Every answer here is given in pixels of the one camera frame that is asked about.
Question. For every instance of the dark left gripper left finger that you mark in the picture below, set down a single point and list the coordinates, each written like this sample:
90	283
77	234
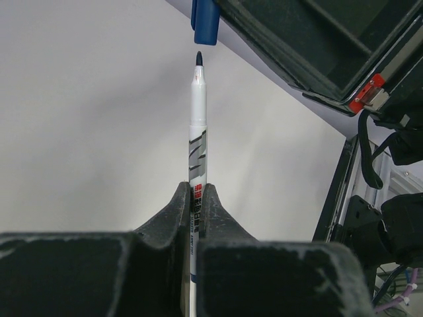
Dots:
143	272

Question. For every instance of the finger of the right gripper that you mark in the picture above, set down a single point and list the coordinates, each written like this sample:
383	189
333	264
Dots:
324	49

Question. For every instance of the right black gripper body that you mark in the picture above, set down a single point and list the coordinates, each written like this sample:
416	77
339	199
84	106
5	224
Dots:
392	90

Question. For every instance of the aluminium frame rail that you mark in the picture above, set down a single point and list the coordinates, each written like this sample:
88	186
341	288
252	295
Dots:
348	181

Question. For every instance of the blue pen cap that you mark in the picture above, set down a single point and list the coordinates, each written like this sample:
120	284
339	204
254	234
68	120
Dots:
204	20

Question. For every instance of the blue pen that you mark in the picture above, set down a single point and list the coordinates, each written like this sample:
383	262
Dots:
197	165

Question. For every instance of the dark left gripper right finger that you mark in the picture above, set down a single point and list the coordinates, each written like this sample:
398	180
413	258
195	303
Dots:
238	275

